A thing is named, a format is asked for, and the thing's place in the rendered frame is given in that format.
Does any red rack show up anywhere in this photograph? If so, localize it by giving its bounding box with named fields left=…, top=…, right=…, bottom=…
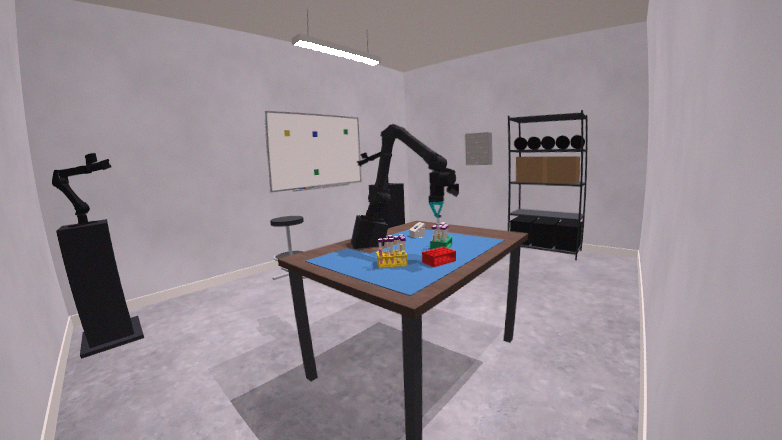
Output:
left=422, top=247, right=456, bottom=267

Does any blue bench mat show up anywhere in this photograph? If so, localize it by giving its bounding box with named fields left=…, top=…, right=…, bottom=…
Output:
left=306, top=230, right=504, bottom=296

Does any green tube rack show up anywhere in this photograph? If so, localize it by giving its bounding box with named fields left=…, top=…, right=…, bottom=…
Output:
left=430, top=236, right=452, bottom=250

